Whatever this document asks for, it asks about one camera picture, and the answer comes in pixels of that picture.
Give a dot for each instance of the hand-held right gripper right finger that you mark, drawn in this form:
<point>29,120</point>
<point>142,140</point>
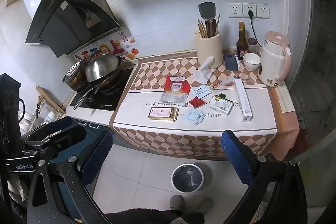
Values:
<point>236,158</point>

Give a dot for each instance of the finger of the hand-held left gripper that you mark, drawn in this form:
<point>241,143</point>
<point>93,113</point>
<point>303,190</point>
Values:
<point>65,140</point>
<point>50,125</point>

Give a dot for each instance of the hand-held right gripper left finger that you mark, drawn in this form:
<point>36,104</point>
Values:
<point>97,153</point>

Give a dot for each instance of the green white medicine box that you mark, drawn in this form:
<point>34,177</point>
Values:
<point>221,106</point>

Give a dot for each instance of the clear plastic food bag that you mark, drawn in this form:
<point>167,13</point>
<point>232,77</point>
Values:
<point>194,117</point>

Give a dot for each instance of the white trash bin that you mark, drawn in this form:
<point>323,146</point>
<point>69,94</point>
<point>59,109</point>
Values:
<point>173,179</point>

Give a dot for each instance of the red snack packet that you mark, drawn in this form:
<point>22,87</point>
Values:
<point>177,87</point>

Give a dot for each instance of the white dish rack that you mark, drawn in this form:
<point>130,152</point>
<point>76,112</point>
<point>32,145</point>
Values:
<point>50,117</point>

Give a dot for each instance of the blue base cabinet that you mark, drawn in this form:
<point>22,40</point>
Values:
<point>89,129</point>

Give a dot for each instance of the wooden rolling pin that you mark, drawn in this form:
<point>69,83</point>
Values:
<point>50,99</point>

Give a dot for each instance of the glass pot with food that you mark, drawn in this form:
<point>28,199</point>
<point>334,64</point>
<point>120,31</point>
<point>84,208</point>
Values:
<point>73,78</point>

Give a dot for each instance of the black induction cooktop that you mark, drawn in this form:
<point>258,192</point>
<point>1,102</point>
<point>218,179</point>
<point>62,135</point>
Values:
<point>113,101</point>

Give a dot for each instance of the grey fuzzy slipper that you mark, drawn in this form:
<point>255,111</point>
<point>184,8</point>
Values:
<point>206,204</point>
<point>177,201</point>

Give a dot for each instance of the long white box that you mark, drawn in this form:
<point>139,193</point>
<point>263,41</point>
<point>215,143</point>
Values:
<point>242,100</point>

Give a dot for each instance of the checkered tablecloth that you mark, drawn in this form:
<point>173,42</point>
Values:
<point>136,108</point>

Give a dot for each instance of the small red sachet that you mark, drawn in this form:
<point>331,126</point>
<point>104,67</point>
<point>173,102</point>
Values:
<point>197,102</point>

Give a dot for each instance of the black wok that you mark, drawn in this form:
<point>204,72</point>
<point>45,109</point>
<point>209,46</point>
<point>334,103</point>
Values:
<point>111,82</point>

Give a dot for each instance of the white printed sachet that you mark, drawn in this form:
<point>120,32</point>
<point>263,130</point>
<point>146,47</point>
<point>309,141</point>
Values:
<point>201,91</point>

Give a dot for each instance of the clear plastic wrapper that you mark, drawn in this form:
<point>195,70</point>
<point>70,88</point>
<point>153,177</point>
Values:
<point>223,83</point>

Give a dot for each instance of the gold box with pink label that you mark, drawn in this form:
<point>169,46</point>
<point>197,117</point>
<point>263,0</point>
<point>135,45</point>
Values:
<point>162,113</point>

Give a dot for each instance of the steel wok lid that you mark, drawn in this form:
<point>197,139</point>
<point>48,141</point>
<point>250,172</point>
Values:
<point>102,67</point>

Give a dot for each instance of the person's black fleece pants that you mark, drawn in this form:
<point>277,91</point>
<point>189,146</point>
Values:
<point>147,217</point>

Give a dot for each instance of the crumpled white tissue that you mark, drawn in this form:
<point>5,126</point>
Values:
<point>203,71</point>

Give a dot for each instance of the dark blue phone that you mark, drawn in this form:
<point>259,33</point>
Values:
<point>231,62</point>

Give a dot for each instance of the white bowl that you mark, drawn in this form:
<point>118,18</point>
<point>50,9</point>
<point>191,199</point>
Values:
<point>251,61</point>

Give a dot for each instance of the black range hood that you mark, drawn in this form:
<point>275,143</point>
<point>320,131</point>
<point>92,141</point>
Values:
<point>60,22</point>

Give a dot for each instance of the white pink electric kettle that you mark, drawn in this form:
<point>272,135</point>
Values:
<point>273,61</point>

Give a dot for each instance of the cream ribbed utensil holder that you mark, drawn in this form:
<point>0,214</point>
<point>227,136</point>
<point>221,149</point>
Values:
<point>208,50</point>

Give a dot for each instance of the small spice jar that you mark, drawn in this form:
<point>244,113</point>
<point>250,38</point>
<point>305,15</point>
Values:
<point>252,47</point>

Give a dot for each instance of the dark sauce bottle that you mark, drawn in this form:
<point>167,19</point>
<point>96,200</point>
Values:
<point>242,45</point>

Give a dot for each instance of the bundle of wooden chopsticks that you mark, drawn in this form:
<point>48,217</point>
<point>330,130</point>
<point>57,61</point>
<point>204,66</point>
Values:
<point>202,28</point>

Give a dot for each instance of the wooden spatula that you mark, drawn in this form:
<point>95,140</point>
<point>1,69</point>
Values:
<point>214,26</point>

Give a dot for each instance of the black spatula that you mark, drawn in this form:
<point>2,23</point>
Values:
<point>207,10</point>

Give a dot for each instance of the colourful wall stickers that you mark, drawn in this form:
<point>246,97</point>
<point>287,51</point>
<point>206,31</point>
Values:
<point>115,47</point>

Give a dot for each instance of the white wall socket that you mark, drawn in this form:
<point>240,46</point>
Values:
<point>262,11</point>
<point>234,10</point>
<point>245,6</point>

